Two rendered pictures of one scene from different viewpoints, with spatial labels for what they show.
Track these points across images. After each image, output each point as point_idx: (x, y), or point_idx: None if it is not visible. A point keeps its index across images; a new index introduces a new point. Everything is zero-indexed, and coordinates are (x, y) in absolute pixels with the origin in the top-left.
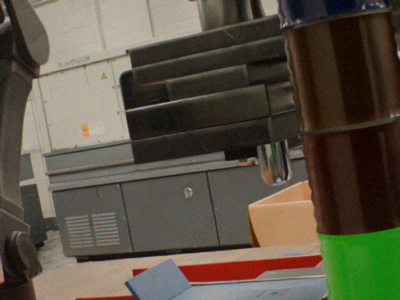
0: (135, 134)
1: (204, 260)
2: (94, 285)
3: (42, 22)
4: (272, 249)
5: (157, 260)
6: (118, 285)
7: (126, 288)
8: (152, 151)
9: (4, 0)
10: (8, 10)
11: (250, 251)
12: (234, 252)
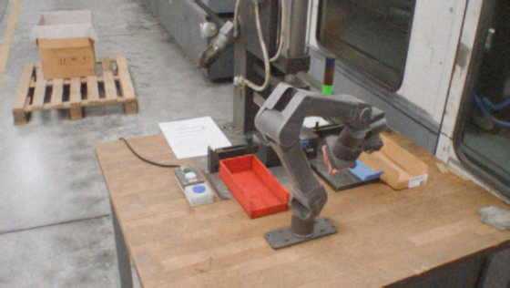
0: None
1: (160, 255)
2: (219, 277)
3: (259, 111)
4: (135, 237)
5: (160, 283)
6: (215, 264)
7: (219, 256)
8: None
9: (285, 97)
10: (283, 102)
11: (139, 244)
12: (140, 252)
